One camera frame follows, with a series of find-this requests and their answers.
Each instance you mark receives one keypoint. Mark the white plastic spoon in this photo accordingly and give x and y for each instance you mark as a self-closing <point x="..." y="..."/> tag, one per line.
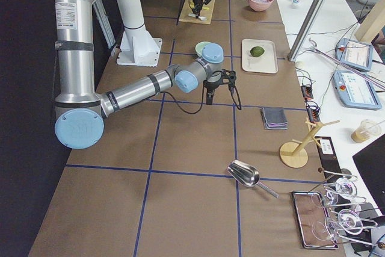
<point x="201" y="18"/>

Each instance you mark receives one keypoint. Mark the light green bowl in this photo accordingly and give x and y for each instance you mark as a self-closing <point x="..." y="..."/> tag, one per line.
<point x="199" y="47"/>

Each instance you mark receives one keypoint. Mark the metal scoop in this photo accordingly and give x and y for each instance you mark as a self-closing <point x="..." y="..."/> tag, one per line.
<point x="248" y="176"/>

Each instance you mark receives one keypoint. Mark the black framed glass tray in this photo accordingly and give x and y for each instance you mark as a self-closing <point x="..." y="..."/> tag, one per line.
<point x="311" y="216"/>

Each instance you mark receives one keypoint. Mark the far teach pendant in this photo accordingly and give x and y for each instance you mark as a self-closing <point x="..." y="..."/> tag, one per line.
<point x="355" y="54"/>

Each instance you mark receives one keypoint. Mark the near teach pendant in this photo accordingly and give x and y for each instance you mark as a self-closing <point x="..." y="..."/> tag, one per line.
<point x="354" y="91"/>

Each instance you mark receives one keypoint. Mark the bamboo cutting board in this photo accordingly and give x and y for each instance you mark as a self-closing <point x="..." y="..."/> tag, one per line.
<point x="186" y="9"/>

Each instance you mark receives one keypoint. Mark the grey folded cloth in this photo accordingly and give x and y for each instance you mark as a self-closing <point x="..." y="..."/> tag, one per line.
<point x="274" y="118"/>

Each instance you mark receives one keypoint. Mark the cream rabbit tray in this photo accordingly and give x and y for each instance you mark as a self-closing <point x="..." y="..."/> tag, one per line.
<point x="267" y="63"/>

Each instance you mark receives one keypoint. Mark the wooden mug tree stand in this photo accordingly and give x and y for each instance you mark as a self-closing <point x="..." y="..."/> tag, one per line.
<point x="293" y="153"/>

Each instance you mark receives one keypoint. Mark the wine glass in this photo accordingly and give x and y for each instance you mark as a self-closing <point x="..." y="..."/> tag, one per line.
<point x="347" y="222"/>
<point x="342" y="192"/>

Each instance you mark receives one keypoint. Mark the green avocado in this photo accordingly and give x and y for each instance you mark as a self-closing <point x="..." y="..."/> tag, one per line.
<point x="257" y="51"/>

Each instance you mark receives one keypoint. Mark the iced coffee plastic cup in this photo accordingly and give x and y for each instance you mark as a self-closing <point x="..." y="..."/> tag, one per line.
<point x="367" y="130"/>

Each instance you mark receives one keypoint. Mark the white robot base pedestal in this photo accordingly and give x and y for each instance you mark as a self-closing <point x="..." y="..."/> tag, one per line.
<point x="138" y="47"/>

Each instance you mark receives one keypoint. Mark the aluminium frame post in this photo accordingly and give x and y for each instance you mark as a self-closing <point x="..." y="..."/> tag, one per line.
<point x="305" y="28"/>

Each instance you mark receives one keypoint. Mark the teach pendant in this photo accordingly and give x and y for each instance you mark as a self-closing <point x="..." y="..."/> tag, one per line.
<point x="355" y="54"/>
<point x="354" y="91"/>

